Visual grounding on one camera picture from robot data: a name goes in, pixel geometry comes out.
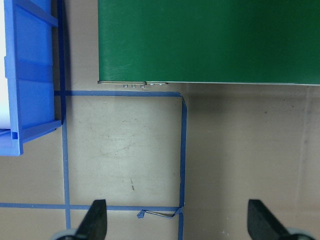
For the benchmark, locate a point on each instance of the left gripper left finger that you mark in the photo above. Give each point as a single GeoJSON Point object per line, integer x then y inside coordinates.
{"type": "Point", "coordinates": [94, 225]}

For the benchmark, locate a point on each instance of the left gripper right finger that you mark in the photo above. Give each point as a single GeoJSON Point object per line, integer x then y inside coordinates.
{"type": "Point", "coordinates": [262, 224]}

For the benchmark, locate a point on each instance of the white foam pad source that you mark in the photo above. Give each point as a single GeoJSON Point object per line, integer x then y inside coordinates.
{"type": "Point", "coordinates": [4, 92]}

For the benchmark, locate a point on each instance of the blue source bin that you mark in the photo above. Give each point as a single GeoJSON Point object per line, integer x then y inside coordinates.
{"type": "Point", "coordinates": [28, 69]}

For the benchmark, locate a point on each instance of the green conveyor belt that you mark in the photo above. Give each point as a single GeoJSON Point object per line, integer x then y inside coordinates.
{"type": "Point", "coordinates": [209, 41]}

